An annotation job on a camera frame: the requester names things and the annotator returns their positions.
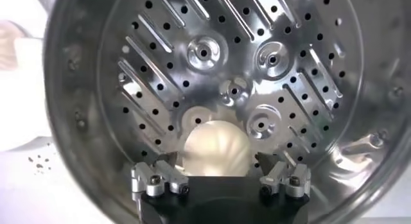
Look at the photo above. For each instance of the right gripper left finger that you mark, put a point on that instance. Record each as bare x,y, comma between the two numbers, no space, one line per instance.
160,180

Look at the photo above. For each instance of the dark crumb specks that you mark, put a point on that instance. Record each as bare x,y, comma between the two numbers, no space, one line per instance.
39,165

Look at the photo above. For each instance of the stainless steel steamer basket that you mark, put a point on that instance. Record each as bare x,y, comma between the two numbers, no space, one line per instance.
289,68

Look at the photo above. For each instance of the white steamed baozi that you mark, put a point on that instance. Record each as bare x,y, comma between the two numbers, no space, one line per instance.
216,151

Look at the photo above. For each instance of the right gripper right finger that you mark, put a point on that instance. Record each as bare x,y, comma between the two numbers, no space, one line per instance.
289,180

